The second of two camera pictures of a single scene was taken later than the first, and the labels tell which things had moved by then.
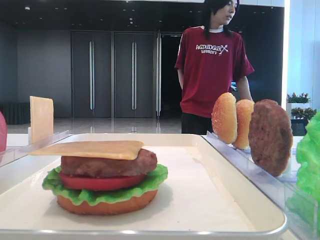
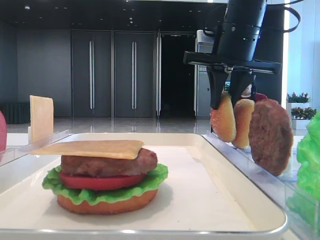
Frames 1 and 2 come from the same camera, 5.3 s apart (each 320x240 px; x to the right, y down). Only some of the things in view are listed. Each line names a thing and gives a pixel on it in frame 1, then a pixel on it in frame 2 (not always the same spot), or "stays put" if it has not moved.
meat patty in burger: (97, 167) stays put
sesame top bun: (224, 118) stays put
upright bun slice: (244, 110) stays put
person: (211, 59) -> (247, 93)
